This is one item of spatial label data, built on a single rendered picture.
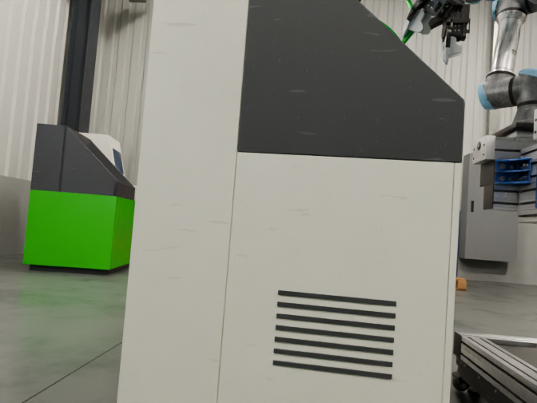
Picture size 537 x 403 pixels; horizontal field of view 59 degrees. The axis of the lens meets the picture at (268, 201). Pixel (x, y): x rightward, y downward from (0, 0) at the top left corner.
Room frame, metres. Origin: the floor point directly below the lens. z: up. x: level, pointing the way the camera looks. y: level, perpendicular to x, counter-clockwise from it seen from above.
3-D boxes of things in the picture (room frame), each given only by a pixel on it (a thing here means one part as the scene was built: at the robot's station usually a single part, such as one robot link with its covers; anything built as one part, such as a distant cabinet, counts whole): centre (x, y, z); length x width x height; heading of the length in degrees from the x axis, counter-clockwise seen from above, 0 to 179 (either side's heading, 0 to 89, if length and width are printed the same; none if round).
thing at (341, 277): (1.56, -0.25, 0.39); 0.70 x 0.58 x 0.79; 171
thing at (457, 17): (1.62, -0.61, 1.37); 0.09 x 0.08 x 0.12; 81
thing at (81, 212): (5.35, 1.99, 0.78); 1.30 x 0.85 x 1.55; 4
